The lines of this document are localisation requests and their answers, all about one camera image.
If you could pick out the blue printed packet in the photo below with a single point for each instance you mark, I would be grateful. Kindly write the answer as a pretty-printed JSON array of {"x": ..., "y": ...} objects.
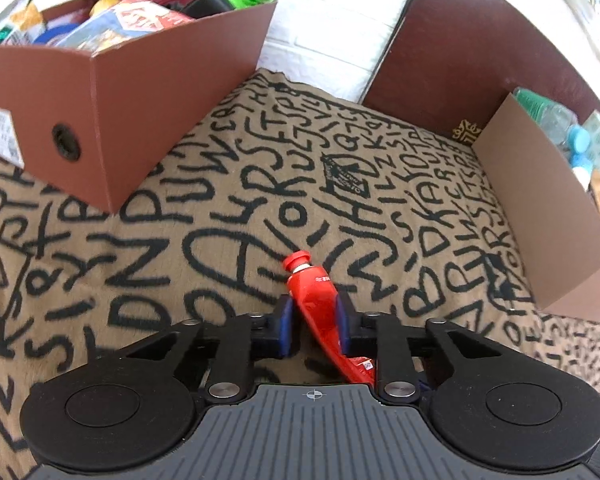
[{"x": 97, "y": 32}]

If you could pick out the red card box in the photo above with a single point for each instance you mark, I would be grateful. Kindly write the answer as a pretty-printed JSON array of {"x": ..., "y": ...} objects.
[{"x": 152, "y": 16}]

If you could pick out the green and orange snack packet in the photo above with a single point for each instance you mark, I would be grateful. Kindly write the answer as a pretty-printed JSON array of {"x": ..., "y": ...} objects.
[{"x": 12, "y": 17}]

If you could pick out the blue tape roll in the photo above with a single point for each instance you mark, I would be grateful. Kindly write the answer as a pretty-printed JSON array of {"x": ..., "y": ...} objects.
[{"x": 55, "y": 36}]

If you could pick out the tan letter printed blanket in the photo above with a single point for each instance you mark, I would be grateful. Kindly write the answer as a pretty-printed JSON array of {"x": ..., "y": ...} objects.
[{"x": 280, "y": 185}]

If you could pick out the tan cardboard box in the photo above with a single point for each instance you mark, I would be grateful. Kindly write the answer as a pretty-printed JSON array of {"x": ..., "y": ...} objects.
[{"x": 530, "y": 210}]

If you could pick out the reddish brown shoe box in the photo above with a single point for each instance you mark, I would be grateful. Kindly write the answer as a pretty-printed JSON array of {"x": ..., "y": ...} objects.
[{"x": 155, "y": 100}]

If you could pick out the white bottle with blue cap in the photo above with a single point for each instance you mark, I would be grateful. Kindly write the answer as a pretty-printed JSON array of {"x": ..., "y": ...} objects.
[{"x": 581, "y": 167}]

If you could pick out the black case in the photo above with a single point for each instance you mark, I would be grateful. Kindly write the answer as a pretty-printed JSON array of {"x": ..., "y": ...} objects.
[{"x": 210, "y": 4}]

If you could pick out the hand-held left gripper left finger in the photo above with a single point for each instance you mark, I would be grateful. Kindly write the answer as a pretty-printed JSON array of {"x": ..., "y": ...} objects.
[{"x": 284, "y": 322}]

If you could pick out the red toothpaste tube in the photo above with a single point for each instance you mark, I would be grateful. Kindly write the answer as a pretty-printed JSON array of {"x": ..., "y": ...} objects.
[{"x": 310, "y": 290}]

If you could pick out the yellow round item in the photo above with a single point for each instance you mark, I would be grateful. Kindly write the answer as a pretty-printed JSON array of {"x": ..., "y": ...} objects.
[{"x": 101, "y": 6}]

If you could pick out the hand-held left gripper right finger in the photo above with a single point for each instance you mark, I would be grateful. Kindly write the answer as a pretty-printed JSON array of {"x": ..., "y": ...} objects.
[{"x": 345, "y": 322}]

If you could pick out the clear bottle with blue cap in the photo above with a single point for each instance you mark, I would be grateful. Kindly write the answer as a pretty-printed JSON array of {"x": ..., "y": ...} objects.
[{"x": 550, "y": 117}]

